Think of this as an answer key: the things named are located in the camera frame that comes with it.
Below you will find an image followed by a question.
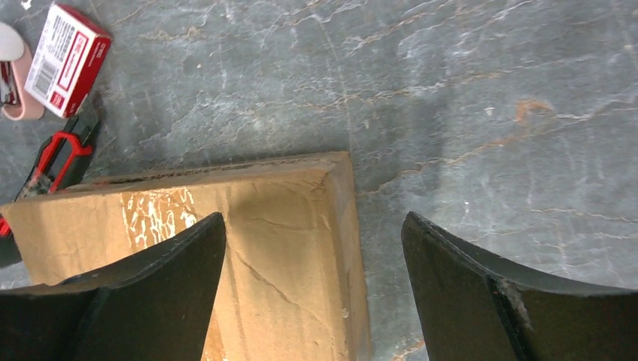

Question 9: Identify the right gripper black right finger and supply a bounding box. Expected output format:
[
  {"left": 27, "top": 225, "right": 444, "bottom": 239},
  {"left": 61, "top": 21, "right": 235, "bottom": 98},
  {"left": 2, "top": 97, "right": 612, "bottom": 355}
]
[{"left": 401, "top": 212, "right": 637, "bottom": 360}]

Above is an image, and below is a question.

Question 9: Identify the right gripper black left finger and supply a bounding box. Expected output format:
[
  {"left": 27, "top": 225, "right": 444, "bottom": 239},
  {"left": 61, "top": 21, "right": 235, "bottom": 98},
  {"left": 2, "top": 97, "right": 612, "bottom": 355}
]
[{"left": 1, "top": 213, "right": 226, "bottom": 360}]

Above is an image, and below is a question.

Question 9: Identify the brown cardboard box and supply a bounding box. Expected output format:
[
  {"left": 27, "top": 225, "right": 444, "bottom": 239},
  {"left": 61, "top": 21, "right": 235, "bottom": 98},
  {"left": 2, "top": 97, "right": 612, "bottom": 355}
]
[{"left": 1, "top": 152, "right": 372, "bottom": 360}]

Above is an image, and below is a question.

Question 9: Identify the red box cutter knife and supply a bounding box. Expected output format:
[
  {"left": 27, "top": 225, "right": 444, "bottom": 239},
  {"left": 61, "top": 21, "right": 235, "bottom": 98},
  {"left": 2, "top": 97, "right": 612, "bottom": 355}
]
[{"left": 0, "top": 111, "right": 101, "bottom": 270}]

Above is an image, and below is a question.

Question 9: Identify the small red white box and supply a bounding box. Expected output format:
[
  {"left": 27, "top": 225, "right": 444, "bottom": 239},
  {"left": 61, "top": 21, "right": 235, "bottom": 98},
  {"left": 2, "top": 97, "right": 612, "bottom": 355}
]
[{"left": 25, "top": 2, "right": 112, "bottom": 118}]

